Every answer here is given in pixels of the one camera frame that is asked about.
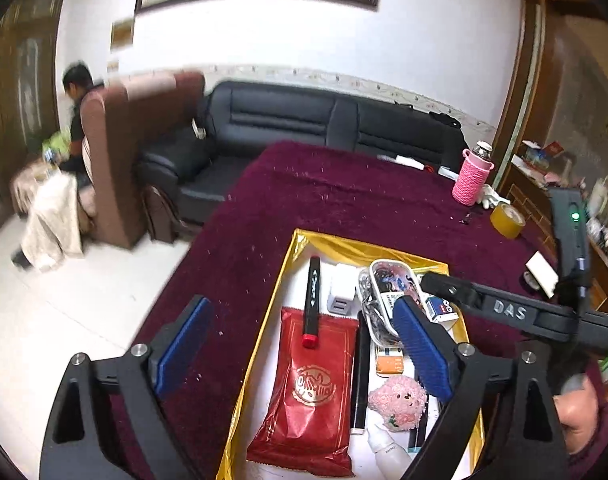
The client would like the white card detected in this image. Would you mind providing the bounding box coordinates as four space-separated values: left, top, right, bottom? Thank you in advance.
525 252 560 298

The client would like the white remote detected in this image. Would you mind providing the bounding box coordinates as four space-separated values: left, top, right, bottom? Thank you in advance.
376 154 427 171

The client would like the red foil packet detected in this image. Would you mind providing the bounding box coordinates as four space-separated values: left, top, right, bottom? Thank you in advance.
246 306 360 478

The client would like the black leather sofa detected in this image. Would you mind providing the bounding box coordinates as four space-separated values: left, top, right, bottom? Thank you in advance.
136 79 467 243

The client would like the white plastic jug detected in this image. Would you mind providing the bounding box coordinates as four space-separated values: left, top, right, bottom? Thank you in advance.
586 175 608 216

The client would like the small white bottle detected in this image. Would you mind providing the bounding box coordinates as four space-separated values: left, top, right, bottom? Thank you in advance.
366 422 417 480

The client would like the person's right hand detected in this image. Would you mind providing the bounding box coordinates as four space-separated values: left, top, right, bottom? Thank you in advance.
553 374 606 456

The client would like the blue white small box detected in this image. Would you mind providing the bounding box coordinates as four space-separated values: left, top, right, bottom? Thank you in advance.
425 296 460 323

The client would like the white cloth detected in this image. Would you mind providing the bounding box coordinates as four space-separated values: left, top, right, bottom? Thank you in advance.
11 160 85 273

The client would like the black marker red cap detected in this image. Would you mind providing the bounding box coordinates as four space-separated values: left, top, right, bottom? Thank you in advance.
302 256 322 348

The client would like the wooden cabinet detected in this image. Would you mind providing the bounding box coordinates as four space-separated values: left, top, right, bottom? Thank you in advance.
491 0 608 321

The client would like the golden tray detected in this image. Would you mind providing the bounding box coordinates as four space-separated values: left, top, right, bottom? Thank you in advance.
216 228 486 480

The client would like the clear zip pouch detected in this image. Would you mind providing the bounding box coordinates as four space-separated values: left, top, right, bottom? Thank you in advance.
356 259 425 356

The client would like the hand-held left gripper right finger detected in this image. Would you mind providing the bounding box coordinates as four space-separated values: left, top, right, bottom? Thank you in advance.
393 295 572 480

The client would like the brown armchair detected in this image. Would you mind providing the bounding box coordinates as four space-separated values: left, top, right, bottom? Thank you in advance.
79 71 206 250

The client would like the wooden door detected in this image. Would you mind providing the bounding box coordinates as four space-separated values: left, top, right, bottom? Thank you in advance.
0 0 70 246

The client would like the large yellow wall sticker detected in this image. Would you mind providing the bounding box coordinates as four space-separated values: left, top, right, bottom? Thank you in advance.
110 16 135 52

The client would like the white figurine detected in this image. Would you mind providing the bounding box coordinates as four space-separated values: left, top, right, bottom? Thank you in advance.
479 185 510 208

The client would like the pink sleeved bottle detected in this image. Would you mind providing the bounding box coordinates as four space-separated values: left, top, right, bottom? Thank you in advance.
452 141 495 207

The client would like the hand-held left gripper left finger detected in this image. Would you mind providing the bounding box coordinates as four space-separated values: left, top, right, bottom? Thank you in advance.
39 295 215 480

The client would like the maroon tablecloth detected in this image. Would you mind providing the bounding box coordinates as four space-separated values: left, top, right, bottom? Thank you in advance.
109 141 608 480

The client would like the black bag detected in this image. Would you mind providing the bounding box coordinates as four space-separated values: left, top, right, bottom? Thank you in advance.
426 110 465 131

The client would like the yellow tape roll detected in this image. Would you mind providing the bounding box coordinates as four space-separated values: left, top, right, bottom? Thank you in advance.
490 203 527 239

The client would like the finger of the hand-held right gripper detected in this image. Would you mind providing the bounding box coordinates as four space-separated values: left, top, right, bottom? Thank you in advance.
420 272 486 309

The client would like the white usb charger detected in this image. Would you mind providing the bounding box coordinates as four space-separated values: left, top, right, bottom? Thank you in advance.
326 262 357 318

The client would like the white blue toothpaste box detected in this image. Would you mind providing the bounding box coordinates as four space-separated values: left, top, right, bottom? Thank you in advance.
374 344 406 377

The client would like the blue picture box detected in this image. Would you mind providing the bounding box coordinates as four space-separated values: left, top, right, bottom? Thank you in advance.
521 145 550 168

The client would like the pink plush toy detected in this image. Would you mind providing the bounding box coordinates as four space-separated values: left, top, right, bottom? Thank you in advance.
368 377 429 433

